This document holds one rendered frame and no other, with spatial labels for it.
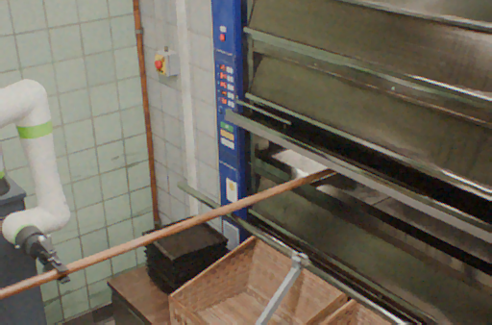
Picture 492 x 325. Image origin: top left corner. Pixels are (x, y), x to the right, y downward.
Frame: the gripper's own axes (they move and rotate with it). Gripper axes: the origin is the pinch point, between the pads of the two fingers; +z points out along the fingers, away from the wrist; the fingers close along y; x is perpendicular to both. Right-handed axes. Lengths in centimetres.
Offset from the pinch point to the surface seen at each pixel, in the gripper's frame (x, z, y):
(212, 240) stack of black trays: -83, -41, 40
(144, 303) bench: -51, -48, 62
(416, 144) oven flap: -101, 51, -31
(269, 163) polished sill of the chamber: -101, -24, 2
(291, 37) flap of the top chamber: -99, -8, -54
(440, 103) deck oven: -102, 57, -46
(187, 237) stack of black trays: -76, -50, 40
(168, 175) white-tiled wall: -101, -107, 37
